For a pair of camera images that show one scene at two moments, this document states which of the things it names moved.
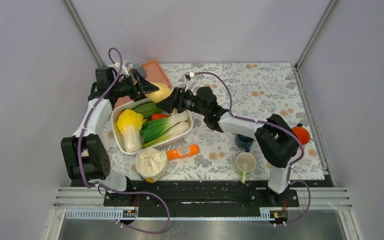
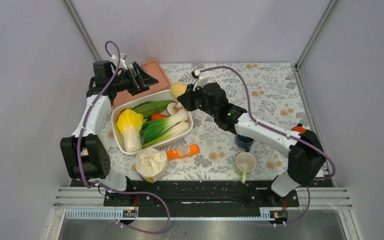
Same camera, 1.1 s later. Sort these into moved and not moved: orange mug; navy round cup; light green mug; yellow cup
Moved: yellow cup
Not moved: orange mug; light green mug; navy round cup
